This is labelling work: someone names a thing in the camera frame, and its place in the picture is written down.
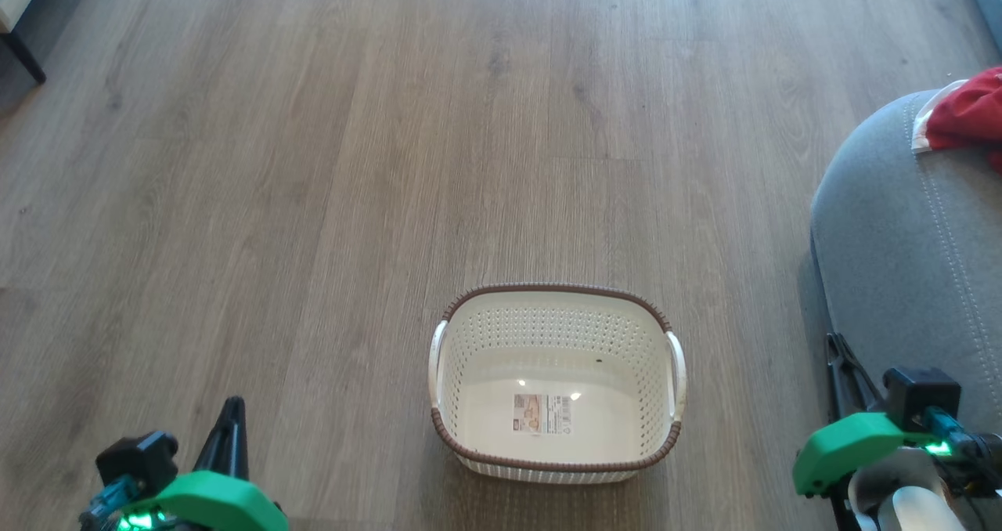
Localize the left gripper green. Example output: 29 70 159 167
117 396 290 531

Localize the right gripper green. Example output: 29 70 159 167
792 332 942 497

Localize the red and white clothing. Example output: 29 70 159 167
912 67 1002 173

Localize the white laundry basket brown rim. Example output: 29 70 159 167
428 283 687 485

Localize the grey fabric sofa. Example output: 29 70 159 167
809 88 1002 438

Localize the printed label sticker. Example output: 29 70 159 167
513 393 573 436

